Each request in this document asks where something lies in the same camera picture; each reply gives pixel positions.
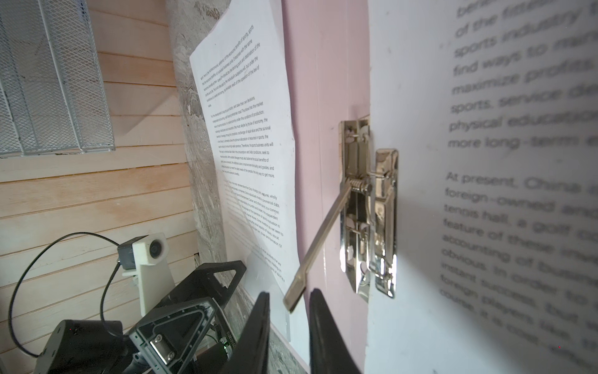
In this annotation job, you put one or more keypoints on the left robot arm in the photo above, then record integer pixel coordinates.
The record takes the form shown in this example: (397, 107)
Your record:
(86, 346)

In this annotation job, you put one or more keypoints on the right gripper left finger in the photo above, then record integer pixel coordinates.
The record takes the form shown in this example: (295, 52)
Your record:
(251, 353)

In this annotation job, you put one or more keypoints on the white wire mesh file rack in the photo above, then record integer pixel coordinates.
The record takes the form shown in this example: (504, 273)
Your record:
(52, 91)

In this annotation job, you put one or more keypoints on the printed paper sheet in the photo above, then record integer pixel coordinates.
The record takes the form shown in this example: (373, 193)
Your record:
(492, 107)
(240, 73)

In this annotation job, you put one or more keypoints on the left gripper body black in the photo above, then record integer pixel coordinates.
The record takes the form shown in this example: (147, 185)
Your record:
(212, 354)

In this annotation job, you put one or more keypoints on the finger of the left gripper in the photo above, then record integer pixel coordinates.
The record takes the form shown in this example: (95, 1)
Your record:
(215, 280)
(168, 337)

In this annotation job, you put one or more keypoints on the pink file folder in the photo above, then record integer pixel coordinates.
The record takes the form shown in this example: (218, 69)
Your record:
(328, 65)

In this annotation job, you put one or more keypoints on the metal folder clip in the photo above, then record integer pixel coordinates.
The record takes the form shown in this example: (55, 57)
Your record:
(365, 210)

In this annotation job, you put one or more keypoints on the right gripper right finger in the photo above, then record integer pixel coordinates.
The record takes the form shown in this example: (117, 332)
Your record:
(328, 352)

